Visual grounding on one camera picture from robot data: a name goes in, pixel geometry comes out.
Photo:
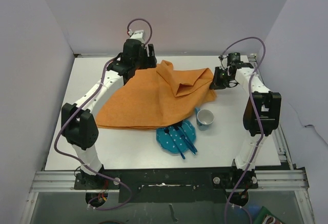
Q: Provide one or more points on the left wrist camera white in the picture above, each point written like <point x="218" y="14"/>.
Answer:
<point x="138" y="34"/>

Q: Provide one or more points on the blue plastic spoon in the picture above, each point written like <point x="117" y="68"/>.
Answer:
<point x="187" y="139"/>

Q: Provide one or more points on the green object at corner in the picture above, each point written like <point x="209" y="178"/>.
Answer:
<point x="264" y="216"/>

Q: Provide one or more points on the blue polka dot plate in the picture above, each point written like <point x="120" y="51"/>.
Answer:
<point x="184" y="134"/>

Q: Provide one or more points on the aluminium frame rail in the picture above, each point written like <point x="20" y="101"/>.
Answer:
<point x="282" y="189"/>

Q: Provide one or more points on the orange cloth placemat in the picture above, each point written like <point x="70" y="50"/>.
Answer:
<point x="157" y="97"/>

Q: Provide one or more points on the blue plastic fork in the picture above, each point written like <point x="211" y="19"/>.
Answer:
<point x="166" y="130"/>

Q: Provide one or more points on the blue plastic knife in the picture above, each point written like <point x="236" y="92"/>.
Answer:
<point x="183" y="138"/>

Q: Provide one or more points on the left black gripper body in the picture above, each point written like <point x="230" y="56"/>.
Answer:
<point x="143" y="61"/>

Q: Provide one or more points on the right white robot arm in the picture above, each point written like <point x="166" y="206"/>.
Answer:
<point x="262" y="112"/>

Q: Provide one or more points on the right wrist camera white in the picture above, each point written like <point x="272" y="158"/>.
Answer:
<point x="223" y="61"/>

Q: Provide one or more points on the blue white mug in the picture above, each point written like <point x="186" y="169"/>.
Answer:
<point x="204" y="118"/>

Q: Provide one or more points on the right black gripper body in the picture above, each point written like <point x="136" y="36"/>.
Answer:
<point x="222" y="78"/>

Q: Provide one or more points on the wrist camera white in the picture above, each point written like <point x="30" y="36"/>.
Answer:
<point x="138" y="34"/>
<point x="223" y="61"/>

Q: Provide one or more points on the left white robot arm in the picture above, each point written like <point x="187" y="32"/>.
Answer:
<point x="78" y="125"/>

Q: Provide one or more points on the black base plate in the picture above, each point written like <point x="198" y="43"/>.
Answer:
<point x="174" y="185"/>

